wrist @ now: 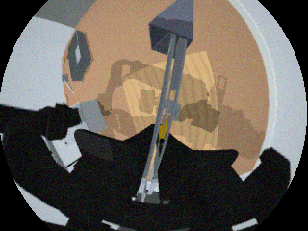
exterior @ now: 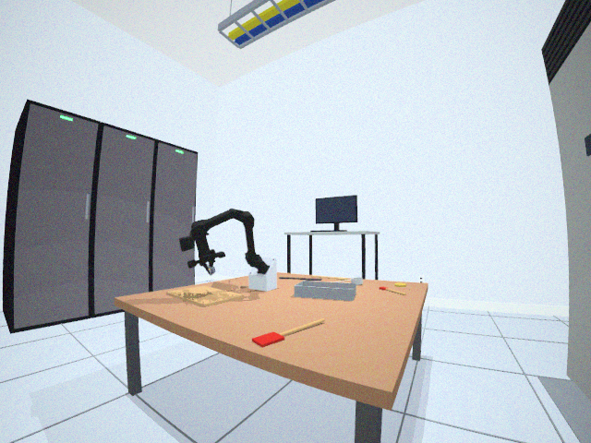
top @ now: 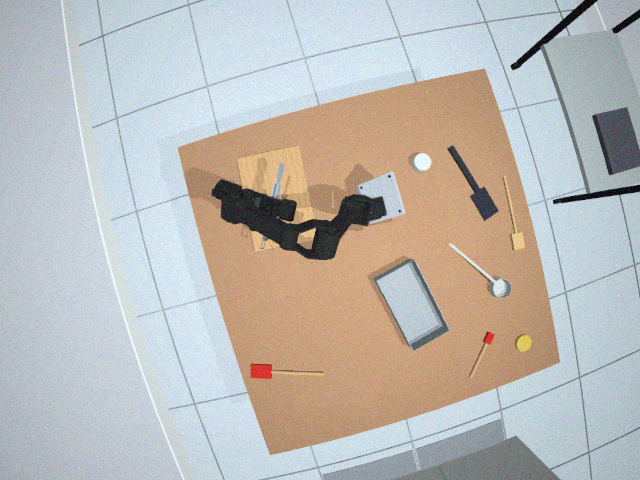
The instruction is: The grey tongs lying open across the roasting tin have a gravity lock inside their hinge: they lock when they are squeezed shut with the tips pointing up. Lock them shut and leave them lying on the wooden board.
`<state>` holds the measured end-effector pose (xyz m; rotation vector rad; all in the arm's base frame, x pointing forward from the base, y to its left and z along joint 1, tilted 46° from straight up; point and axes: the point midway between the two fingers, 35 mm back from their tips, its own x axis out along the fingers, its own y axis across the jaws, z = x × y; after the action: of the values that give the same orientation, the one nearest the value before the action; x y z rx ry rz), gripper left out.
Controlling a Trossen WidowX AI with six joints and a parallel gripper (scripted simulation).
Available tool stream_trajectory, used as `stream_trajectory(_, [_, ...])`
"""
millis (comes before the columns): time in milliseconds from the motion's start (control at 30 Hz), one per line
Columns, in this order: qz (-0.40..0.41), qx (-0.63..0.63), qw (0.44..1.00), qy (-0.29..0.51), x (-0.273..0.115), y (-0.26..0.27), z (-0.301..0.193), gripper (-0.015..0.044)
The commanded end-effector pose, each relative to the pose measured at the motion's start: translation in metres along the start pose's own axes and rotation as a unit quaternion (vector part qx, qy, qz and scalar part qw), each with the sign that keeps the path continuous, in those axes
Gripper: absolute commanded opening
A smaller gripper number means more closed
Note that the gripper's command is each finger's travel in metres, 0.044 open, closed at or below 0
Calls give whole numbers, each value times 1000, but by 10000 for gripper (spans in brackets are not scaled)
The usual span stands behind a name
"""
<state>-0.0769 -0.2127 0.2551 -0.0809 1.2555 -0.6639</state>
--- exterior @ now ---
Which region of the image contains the red spatula with wooden handle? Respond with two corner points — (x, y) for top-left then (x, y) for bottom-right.
(252, 318), (325, 348)

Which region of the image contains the light wooden board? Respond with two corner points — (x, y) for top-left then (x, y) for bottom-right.
(166, 286), (244, 307)

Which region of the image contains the grey roasting tin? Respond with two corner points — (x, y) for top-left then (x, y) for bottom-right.
(294, 281), (357, 301)

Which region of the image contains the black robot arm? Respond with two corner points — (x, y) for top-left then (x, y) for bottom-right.
(179, 209), (270, 274)

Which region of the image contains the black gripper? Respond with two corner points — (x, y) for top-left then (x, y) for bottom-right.
(187, 244), (225, 275)

